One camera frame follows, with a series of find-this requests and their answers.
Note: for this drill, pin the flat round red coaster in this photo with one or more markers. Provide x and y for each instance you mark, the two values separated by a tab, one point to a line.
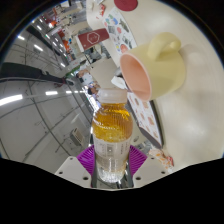
126	4

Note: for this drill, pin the white paper napkin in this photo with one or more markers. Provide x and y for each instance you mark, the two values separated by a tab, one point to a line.
118	83

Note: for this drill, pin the red paper cup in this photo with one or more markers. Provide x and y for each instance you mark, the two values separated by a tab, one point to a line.
91	39

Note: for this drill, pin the beige canteen chairs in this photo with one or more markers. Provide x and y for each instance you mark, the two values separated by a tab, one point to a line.
103	71

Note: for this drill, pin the ceiling strip lights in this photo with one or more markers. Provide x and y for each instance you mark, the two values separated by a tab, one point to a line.
11	99

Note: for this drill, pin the dark brown food tray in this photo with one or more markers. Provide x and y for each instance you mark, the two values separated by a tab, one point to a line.
160	133

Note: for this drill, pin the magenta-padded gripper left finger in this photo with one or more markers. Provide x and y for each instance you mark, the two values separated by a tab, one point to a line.
85	159

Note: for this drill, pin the clear plastic tea bottle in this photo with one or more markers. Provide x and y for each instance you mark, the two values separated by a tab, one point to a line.
111	133

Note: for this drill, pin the pale yellow mug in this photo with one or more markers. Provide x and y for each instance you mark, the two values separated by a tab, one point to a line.
163	71

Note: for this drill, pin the ceiling air conditioner unit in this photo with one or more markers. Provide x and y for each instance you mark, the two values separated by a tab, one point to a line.
77	137

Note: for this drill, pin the clear plastic food bag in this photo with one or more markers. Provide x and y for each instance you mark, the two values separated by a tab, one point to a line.
161	158

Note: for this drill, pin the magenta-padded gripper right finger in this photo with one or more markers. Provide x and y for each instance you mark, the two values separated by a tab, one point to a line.
137	159

